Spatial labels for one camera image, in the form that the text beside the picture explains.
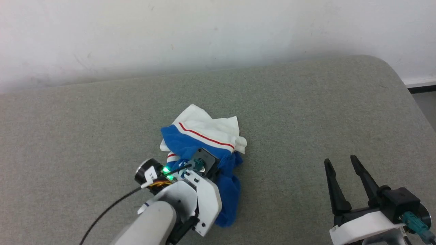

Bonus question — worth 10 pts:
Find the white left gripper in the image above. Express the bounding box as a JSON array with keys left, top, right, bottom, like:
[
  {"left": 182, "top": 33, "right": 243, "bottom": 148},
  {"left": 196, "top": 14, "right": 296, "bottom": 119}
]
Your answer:
[{"left": 176, "top": 169, "right": 223, "bottom": 237}]

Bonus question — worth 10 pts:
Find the teal connector camera cable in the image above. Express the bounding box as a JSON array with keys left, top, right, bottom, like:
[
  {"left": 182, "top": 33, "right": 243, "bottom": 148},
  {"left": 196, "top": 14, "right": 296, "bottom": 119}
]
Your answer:
[{"left": 402, "top": 212, "right": 436, "bottom": 245}]

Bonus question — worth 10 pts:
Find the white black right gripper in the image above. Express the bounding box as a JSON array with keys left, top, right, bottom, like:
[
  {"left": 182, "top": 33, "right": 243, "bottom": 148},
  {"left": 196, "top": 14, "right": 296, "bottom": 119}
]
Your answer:
[{"left": 324, "top": 155, "right": 410, "bottom": 245}]

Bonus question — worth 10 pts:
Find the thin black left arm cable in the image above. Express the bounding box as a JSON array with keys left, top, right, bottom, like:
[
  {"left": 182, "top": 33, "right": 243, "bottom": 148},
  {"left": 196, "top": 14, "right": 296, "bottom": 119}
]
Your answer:
[{"left": 79, "top": 186, "right": 143, "bottom": 245}]

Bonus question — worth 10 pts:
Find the blue white polo shirt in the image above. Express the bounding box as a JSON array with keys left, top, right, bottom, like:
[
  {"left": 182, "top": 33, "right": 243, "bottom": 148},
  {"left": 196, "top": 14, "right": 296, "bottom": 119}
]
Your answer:
[{"left": 159, "top": 104, "right": 248, "bottom": 228}]

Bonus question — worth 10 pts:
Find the black wall skirting strip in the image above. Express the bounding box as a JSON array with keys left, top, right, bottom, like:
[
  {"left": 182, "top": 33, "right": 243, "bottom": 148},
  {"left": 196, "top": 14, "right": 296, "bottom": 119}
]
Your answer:
[{"left": 407, "top": 84, "right": 436, "bottom": 94}]

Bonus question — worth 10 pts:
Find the grey-green fabric sofa cushion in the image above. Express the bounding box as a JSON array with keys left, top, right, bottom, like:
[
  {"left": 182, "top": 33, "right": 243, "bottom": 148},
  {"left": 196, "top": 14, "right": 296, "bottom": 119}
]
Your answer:
[{"left": 0, "top": 55, "right": 436, "bottom": 245}]

